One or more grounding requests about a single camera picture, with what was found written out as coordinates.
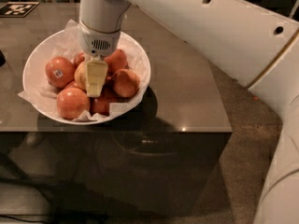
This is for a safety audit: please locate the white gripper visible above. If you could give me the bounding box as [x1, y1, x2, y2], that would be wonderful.
[78, 21, 121, 98]

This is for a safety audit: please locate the yellowish apple with sticker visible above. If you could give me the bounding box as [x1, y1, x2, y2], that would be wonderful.
[74, 63, 86, 91]

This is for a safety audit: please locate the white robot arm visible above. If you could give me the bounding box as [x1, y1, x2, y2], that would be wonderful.
[79, 0, 299, 224]

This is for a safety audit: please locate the red apple back left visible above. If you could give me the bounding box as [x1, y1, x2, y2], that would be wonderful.
[73, 52, 85, 67]

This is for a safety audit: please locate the red apple back right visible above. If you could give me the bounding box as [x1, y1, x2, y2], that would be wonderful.
[105, 49, 127, 73]

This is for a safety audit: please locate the small red apple middle left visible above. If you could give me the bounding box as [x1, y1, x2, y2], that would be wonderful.
[64, 80, 79, 89]

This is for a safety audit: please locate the red apple with sticker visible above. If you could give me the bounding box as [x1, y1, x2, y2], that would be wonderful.
[45, 56, 76, 88]

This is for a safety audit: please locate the dark red apple front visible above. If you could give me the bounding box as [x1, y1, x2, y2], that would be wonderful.
[90, 88, 118, 116]

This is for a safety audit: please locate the red apple front left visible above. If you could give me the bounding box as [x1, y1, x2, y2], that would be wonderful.
[57, 88, 91, 120]

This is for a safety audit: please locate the white bowl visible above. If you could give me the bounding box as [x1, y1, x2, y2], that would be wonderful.
[21, 24, 152, 125]

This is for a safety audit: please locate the white paper liner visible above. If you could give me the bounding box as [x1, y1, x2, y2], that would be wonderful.
[18, 19, 150, 123]

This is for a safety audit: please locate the dark object at left edge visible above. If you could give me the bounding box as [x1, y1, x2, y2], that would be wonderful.
[0, 50, 6, 67]

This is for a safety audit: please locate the black white fiducial marker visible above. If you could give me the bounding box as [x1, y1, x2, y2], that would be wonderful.
[0, 2, 39, 18]

